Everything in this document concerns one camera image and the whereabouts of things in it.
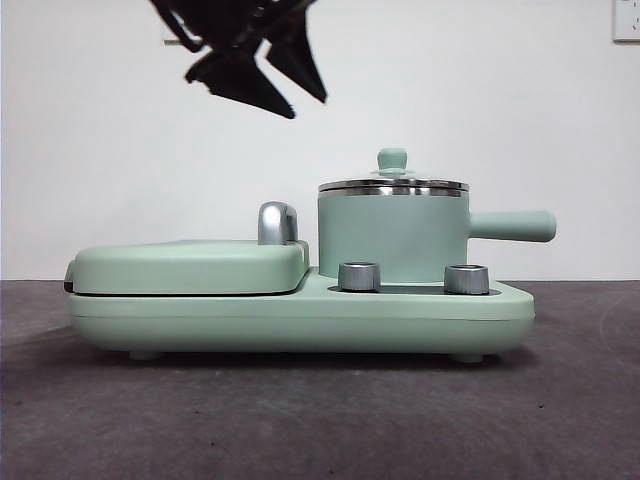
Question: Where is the glass lid with green knob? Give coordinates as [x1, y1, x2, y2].
[318, 145, 470, 193]

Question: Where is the silver control knob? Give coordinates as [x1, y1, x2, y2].
[443, 262, 490, 296]
[337, 260, 384, 293]

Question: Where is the green breakfast machine base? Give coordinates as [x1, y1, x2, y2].
[67, 266, 536, 363]

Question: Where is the green griddle cover, silver handle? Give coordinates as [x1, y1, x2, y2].
[63, 201, 312, 297]

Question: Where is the green pot with handle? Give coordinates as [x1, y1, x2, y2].
[317, 185, 558, 284]

